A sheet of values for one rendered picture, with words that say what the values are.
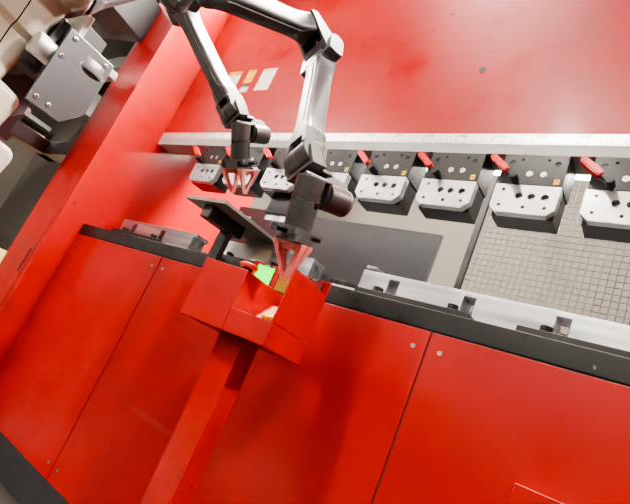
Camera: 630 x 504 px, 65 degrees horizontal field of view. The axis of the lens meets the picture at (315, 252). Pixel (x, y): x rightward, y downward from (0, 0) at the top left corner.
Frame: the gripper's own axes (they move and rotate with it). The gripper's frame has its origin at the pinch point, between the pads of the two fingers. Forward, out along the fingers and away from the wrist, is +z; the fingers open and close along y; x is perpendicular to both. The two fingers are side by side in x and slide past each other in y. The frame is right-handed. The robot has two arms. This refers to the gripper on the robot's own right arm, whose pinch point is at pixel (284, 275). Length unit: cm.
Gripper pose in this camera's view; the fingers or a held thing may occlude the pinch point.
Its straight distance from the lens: 96.4
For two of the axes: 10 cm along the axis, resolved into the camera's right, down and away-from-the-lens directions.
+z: -2.7, 9.6, -0.3
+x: -8.5, -2.2, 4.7
